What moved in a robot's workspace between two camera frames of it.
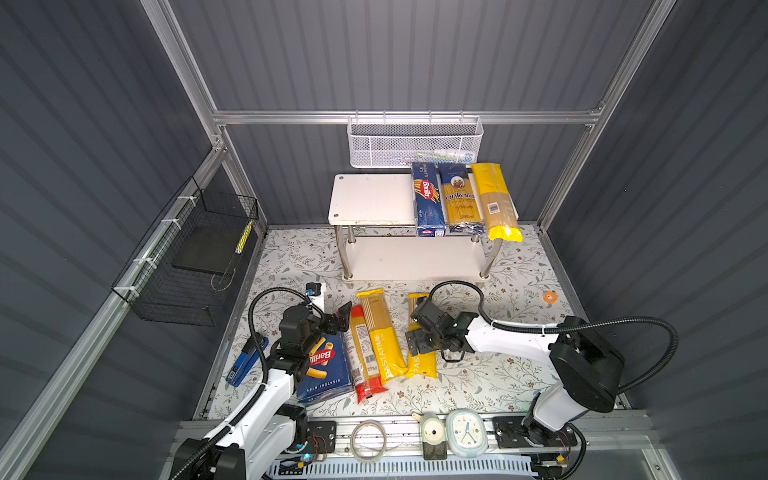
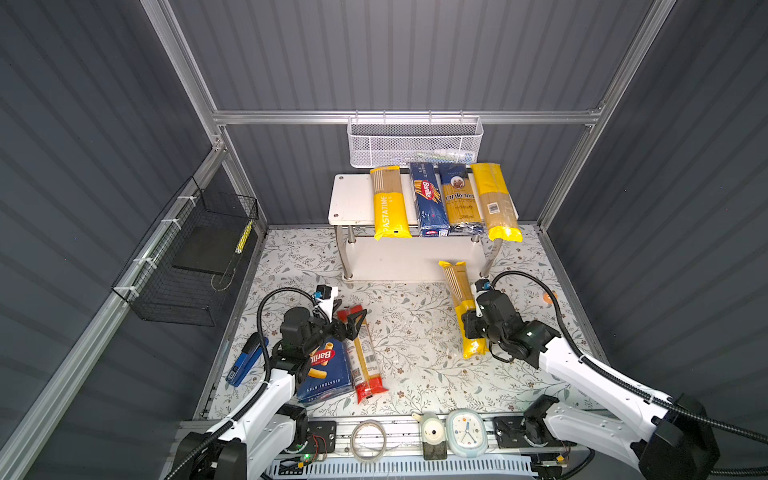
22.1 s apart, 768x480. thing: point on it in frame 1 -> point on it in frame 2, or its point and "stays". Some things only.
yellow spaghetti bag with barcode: (501, 218) stays
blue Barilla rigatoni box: (328, 370) stays
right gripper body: (423, 342) -> (475, 326)
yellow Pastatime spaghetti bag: (383, 335) -> (463, 298)
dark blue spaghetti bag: (462, 210) stays
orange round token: (550, 297) stays
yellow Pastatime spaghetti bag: (424, 364) -> (390, 211)
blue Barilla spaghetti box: (428, 200) stays
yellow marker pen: (244, 237) stays
